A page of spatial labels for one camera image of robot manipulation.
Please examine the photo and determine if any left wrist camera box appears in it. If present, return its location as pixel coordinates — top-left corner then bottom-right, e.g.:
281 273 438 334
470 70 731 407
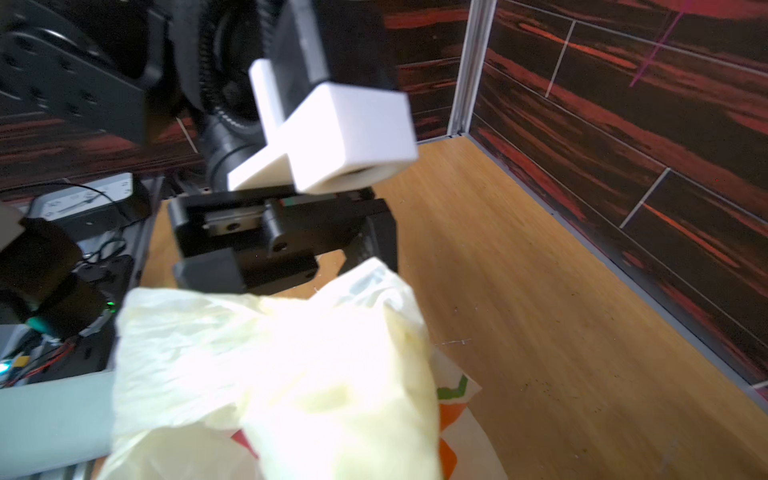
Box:
227 59 419 195

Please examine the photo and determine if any pale green cylinder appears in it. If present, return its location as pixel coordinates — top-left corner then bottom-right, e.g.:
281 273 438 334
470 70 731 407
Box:
1 371 115 479

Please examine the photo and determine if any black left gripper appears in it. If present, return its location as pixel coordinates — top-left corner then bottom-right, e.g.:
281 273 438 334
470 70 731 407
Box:
168 186 398 295

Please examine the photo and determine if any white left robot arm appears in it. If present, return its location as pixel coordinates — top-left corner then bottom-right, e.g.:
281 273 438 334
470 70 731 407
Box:
1 1 418 294

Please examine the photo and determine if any white power adapter box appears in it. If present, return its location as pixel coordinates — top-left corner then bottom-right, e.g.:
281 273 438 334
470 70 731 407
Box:
28 172 152 242

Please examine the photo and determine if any white fruit-print plastic bag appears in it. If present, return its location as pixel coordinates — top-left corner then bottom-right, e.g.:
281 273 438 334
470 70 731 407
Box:
100 259 505 479

